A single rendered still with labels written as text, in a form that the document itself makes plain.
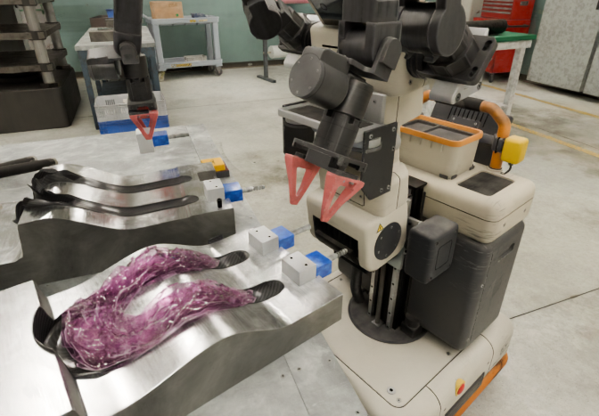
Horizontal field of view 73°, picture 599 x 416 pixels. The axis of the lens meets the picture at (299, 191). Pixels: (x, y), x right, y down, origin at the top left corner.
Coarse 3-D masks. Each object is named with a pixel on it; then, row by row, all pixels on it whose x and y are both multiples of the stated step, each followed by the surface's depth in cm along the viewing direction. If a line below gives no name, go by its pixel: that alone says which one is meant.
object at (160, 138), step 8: (144, 128) 107; (136, 136) 103; (152, 136) 105; (160, 136) 105; (168, 136) 108; (176, 136) 108; (184, 136) 109; (144, 144) 104; (152, 144) 105; (160, 144) 106; (144, 152) 105
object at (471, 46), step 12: (468, 36) 68; (480, 36) 71; (468, 48) 68; (480, 48) 70; (492, 48) 69; (444, 60) 69; (456, 60) 68; (468, 60) 69; (480, 60) 69; (420, 72) 76; (432, 72) 74; (444, 72) 71; (456, 72) 71; (468, 72) 70; (480, 72) 69; (468, 84) 70
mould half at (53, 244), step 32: (64, 192) 80; (96, 192) 85; (160, 192) 90; (192, 192) 89; (0, 224) 83; (32, 224) 70; (64, 224) 72; (96, 224) 74; (128, 224) 78; (160, 224) 79; (192, 224) 81; (224, 224) 84; (0, 256) 73; (32, 256) 73; (64, 256) 75; (96, 256) 77; (0, 288) 73
